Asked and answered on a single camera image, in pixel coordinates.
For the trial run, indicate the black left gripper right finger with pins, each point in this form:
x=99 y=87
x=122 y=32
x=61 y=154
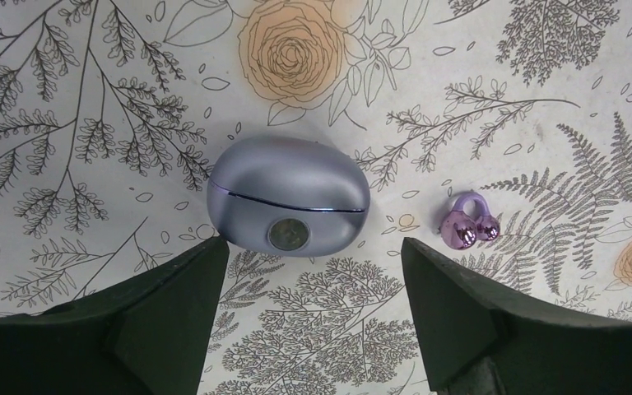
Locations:
x=478 y=336

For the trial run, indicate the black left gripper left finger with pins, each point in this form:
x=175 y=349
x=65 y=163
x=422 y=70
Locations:
x=146 y=335

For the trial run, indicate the lavender oval case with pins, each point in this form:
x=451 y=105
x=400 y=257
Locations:
x=287 y=196

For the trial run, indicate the purple translucent earbuds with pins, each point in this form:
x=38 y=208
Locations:
x=460 y=231

